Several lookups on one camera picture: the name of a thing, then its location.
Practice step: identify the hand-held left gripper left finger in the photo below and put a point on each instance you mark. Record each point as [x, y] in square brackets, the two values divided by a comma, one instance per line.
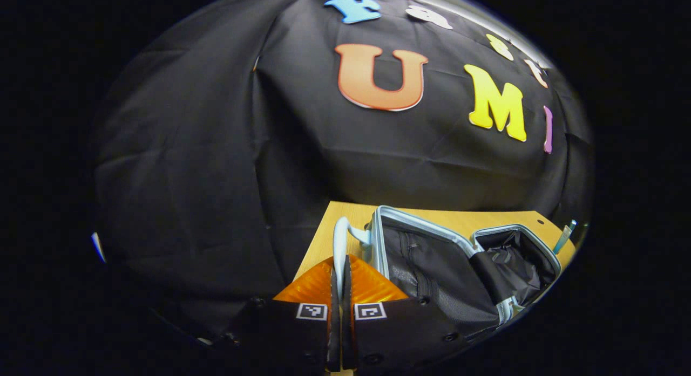
[302, 333]

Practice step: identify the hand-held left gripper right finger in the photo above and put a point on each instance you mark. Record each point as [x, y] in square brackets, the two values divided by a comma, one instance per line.
[388, 333]

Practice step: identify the light blue suitcase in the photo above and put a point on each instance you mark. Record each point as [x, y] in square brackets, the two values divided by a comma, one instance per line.
[432, 273]

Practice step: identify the white blue skin care tube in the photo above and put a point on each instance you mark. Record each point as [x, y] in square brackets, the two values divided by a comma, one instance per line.
[563, 238]

